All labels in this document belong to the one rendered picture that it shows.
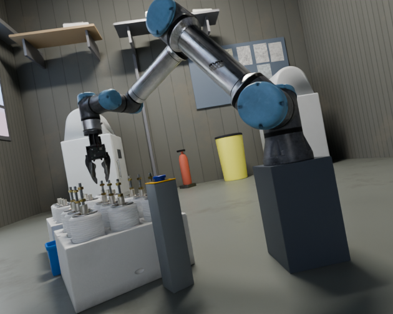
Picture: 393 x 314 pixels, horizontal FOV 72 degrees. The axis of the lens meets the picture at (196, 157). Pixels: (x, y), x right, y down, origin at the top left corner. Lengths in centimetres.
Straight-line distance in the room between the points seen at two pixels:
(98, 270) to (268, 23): 448
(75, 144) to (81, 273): 279
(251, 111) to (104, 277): 62
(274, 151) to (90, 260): 62
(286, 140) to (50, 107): 404
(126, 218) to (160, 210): 17
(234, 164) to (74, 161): 200
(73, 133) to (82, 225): 279
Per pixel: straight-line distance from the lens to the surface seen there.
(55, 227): 139
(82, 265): 87
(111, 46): 456
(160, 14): 91
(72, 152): 357
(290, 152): 82
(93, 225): 89
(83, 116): 116
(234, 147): 360
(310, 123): 377
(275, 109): 69
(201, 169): 411
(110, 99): 107
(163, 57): 107
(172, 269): 82
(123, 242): 89
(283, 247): 84
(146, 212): 96
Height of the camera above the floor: 36
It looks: 1 degrees up
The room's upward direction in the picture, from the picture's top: 10 degrees counter-clockwise
